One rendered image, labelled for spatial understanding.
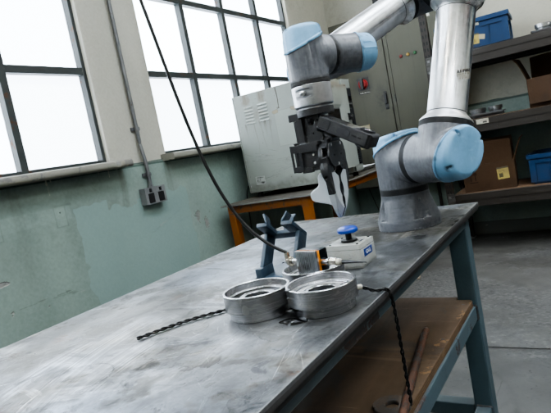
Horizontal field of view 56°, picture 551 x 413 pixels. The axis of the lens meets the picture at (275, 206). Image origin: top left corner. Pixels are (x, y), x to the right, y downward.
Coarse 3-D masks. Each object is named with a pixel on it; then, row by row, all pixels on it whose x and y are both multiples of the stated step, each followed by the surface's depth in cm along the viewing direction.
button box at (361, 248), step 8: (344, 240) 100; (352, 240) 99; (360, 240) 99; (368, 240) 99; (328, 248) 99; (336, 248) 98; (344, 248) 97; (352, 248) 96; (360, 248) 96; (368, 248) 99; (328, 256) 99; (336, 256) 98; (344, 256) 97; (352, 256) 97; (360, 256) 96; (368, 256) 98; (344, 264) 98; (352, 264) 97; (360, 264) 96
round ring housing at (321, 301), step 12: (312, 276) 82; (324, 276) 82; (336, 276) 81; (348, 276) 79; (288, 288) 77; (300, 288) 80; (312, 288) 78; (324, 288) 79; (336, 288) 72; (348, 288) 73; (288, 300) 76; (300, 300) 73; (312, 300) 72; (324, 300) 72; (336, 300) 72; (348, 300) 73; (300, 312) 74; (312, 312) 73; (324, 312) 72; (336, 312) 73
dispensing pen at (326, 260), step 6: (288, 252) 90; (324, 252) 85; (288, 258) 90; (324, 258) 84; (330, 258) 83; (336, 258) 83; (288, 264) 89; (324, 264) 84; (330, 264) 83; (336, 264) 82; (342, 264) 82
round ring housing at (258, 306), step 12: (228, 288) 83; (240, 288) 84; (252, 288) 85; (228, 300) 77; (240, 300) 76; (252, 300) 75; (264, 300) 75; (276, 300) 76; (228, 312) 78; (240, 312) 76; (252, 312) 75; (264, 312) 75; (276, 312) 77
